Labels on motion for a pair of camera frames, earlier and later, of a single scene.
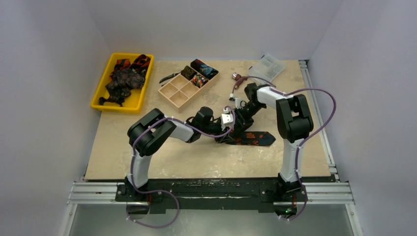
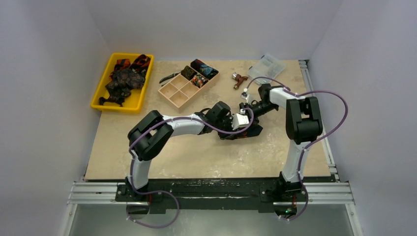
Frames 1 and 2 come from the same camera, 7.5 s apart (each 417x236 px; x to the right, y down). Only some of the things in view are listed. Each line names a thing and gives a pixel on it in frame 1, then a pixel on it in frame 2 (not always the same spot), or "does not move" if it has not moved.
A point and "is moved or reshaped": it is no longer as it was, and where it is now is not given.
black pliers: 168,77 does not move
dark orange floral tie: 253,138 is moved or reshaped
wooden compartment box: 180,93 does not move
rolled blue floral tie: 207,71 does not move
